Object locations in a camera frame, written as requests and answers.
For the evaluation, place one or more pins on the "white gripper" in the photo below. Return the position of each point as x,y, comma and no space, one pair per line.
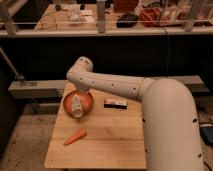
76,106

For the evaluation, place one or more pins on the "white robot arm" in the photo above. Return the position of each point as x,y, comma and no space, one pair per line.
170,121

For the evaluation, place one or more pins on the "orange ceramic bowl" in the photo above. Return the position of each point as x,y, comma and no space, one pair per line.
86,101

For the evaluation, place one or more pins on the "orange carrot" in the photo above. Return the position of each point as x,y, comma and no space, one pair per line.
76,136

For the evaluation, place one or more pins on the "grey metal beam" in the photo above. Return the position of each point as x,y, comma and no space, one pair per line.
55,88

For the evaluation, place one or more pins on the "black and white sponge block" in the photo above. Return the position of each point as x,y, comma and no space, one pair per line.
115,103

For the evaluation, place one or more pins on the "wooden table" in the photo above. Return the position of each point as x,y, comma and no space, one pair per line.
114,138

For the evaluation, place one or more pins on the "metal clamp rod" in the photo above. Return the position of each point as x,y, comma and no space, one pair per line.
20,78

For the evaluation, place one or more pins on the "black bag on workbench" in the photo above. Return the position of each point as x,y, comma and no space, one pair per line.
127,20

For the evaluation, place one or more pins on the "black blue device on floor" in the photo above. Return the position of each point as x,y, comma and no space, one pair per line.
207,135

